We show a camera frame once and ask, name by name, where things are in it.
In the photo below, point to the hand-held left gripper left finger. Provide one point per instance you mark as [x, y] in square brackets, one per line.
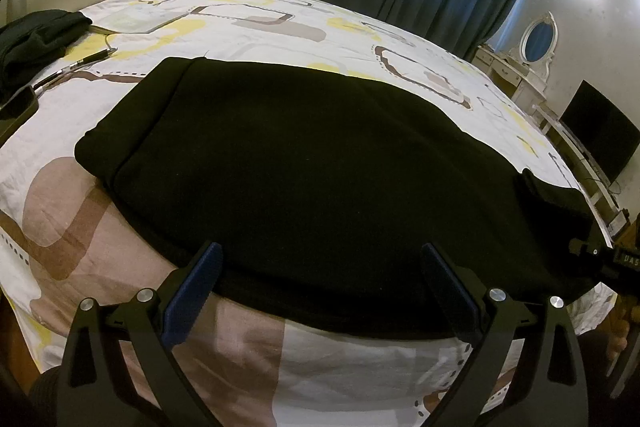
[192, 292]

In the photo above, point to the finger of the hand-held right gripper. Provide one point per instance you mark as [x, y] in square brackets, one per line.
[587, 248]

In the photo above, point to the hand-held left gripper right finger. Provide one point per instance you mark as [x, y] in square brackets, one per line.
[447, 292]

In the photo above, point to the black pants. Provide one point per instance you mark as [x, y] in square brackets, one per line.
[300, 157]

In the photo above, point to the white television stand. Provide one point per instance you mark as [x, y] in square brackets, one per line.
[570, 157]

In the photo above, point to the black television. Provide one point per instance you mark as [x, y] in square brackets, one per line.
[600, 132]

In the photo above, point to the white vanity dresser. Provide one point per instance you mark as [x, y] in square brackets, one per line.
[505, 74]

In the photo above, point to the white oval vanity mirror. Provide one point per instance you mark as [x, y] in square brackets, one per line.
[539, 39]

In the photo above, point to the black phone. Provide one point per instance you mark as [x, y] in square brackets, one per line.
[20, 104]

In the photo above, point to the black pen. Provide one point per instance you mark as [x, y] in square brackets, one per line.
[90, 58]

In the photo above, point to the patterned white bed sheet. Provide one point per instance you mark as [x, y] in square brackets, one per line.
[300, 22]

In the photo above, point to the dark folded cloth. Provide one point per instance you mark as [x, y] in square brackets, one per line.
[40, 42]

